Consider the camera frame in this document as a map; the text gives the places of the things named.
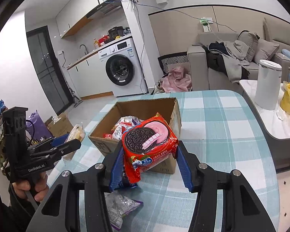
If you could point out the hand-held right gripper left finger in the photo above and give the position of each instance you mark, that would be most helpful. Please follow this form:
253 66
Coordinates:
116 171

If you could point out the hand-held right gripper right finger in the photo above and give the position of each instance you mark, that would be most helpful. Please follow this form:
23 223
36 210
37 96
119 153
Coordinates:
185 171

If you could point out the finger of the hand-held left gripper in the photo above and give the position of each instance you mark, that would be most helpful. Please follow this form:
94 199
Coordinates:
60 140
70 145

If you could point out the yellow bread packet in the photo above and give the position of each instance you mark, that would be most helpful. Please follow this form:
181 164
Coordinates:
76 134

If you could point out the red triangular chips packet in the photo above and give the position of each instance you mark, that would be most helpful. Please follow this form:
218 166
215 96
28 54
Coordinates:
108 135

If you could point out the red white snack packet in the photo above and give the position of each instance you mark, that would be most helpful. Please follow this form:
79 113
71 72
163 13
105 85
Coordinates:
119 131

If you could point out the red cookie packet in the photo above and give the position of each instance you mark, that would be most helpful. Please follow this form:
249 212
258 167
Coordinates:
147 145

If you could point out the silver white snack packet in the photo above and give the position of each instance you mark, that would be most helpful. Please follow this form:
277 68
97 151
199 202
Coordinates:
127 120

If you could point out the person's left forearm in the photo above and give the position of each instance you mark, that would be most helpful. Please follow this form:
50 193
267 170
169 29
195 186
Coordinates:
19 210

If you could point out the person's left hand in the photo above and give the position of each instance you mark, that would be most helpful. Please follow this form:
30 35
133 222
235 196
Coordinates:
21 187

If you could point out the small cardboard box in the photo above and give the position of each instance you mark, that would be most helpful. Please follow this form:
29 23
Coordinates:
61 127

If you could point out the purple bag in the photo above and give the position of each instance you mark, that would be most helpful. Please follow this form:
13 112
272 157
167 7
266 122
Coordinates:
38 128

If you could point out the silver purple snack packet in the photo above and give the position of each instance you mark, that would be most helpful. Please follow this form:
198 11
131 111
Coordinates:
120 207

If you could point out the floor mop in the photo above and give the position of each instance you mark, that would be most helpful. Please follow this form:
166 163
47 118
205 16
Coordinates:
77 102

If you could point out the white kitchen cabinet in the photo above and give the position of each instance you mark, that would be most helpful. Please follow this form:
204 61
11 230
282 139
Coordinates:
91 77

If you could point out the black glass door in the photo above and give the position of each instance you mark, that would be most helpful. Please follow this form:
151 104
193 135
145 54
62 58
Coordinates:
48 70

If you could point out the white washing machine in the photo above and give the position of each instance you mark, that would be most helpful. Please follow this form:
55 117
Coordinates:
120 70

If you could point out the pink cloth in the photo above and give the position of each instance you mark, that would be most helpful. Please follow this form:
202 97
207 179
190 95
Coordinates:
177 79

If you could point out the metal faucet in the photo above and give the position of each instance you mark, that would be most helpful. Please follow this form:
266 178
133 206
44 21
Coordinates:
83 47

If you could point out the grey sofa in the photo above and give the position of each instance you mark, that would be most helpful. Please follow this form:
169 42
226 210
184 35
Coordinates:
198 72

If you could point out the yellow oil bottle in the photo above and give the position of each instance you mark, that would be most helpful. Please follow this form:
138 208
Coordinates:
96 44

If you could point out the red container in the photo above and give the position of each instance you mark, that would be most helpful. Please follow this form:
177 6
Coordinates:
104 41

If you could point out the white top side table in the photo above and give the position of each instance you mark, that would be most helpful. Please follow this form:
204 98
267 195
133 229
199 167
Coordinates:
287 130

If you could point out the black white patterned basket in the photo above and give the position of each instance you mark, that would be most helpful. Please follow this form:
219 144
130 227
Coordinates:
172 59

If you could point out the black clothes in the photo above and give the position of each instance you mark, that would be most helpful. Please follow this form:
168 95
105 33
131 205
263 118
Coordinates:
217 58

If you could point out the white tall appliance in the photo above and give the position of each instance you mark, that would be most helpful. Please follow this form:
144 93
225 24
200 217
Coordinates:
268 87

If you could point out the grey hoodie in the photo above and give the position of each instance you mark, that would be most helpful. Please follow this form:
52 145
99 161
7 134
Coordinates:
235 58

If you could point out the steel range hood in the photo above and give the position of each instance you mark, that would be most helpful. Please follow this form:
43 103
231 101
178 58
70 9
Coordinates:
106 8

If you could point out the grey pillow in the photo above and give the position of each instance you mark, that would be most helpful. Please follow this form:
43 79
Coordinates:
267 50
249 44

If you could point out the white wall cabinet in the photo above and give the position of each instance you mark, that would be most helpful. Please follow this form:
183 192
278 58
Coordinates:
72 14

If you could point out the white wall socket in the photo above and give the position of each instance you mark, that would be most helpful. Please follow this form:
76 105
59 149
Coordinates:
206 25

